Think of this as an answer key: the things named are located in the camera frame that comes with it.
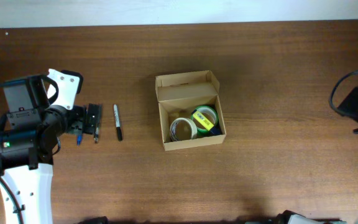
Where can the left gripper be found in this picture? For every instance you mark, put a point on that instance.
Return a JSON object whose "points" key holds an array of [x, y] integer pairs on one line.
{"points": [[89, 118]]}

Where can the dark grey pen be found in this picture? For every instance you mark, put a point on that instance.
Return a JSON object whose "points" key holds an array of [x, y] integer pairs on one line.
{"points": [[97, 124]]}

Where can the blue ballpoint pen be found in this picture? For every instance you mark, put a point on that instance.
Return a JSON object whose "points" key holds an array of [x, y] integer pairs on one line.
{"points": [[79, 139]]}

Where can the white tape roll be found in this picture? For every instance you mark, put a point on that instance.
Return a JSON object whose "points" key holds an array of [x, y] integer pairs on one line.
{"points": [[182, 129]]}

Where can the yellow highlighter marker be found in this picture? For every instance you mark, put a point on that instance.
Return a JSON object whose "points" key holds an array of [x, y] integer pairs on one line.
{"points": [[205, 122]]}

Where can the green tape roll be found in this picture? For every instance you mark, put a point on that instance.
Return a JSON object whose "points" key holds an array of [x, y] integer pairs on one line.
{"points": [[211, 114]]}

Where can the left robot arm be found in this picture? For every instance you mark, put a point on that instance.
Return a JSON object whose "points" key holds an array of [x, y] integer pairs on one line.
{"points": [[41, 109]]}

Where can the black permanent marker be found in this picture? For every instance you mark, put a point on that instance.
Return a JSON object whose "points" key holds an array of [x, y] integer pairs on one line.
{"points": [[117, 123]]}

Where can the open cardboard box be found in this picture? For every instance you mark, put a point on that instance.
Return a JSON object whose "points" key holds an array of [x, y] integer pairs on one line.
{"points": [[190, 110]]}

